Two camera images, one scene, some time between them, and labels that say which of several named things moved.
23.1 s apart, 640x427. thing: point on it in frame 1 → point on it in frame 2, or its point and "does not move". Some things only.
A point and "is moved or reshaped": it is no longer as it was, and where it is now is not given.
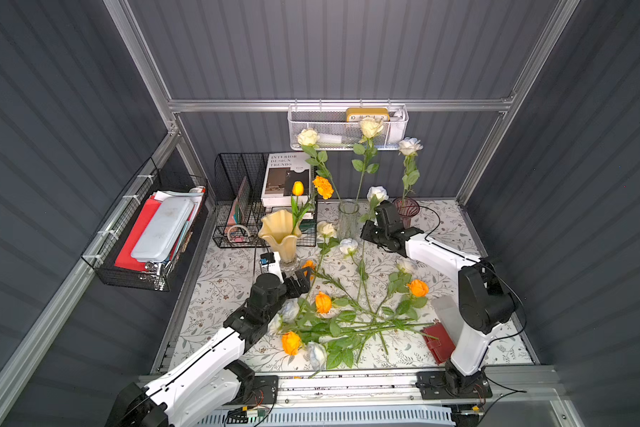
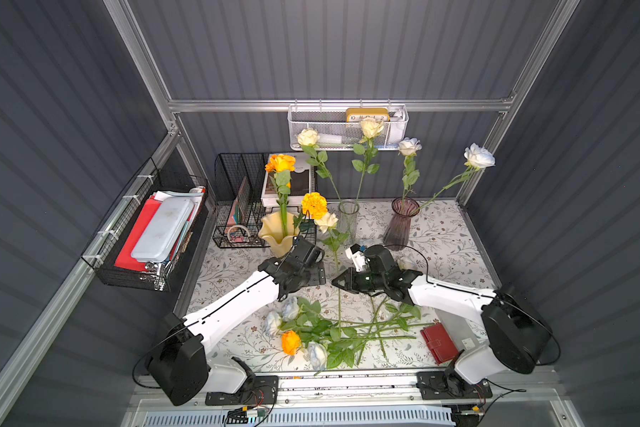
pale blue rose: (375, 195) → (476, 158)
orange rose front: (291, 342) does not move
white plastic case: (160, 235) does not move
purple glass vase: (407, 207) does not move
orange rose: (324, 302) → (281, 165)
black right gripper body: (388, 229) → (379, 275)
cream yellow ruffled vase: (276, 228) does not move
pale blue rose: (409, 147) does not move
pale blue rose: (289, 310) does not move
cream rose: (370, 128) does not move
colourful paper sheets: (239, 205) does not move
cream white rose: (308, 140) does not move
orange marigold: (308, 264) is moved or reshaped
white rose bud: (325, 229) is moved or reshaped
